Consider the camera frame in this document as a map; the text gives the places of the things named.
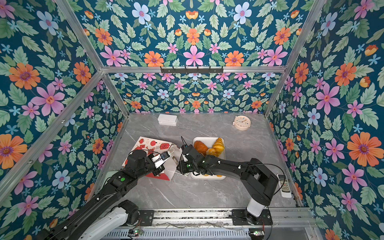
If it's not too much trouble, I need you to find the long twisted bread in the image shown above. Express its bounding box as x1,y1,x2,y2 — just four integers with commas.
206,138,225,157

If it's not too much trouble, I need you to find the pale green box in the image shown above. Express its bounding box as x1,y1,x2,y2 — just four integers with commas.
105,171,118,181

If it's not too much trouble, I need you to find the white rectangular tray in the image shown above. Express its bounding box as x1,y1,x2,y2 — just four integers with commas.
191,137,226,180

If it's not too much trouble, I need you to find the pink alarm clock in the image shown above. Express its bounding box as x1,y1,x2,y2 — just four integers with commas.
233,116,251,131

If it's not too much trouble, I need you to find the white plastic box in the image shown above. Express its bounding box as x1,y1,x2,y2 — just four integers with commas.
158,114,178,126

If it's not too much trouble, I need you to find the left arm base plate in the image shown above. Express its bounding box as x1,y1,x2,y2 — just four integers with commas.
134,210,155,227

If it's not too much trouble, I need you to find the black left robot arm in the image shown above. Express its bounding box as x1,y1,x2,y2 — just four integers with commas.
36,150,171,240

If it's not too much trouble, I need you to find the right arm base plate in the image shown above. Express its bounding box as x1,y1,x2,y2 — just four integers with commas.
230,209,273,226

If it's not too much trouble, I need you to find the white remote control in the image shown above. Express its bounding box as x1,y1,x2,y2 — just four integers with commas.
277,174,293,199

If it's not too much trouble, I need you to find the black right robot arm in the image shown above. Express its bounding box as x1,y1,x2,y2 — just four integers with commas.
177,145,279,218

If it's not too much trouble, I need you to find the red white paper bag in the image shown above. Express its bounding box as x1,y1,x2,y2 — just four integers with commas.
123,137,182,181

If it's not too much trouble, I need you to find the black hook rail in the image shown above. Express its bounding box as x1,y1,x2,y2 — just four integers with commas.
160,67,224,74

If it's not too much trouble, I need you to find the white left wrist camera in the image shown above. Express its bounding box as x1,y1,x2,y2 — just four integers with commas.
152,151,171,169

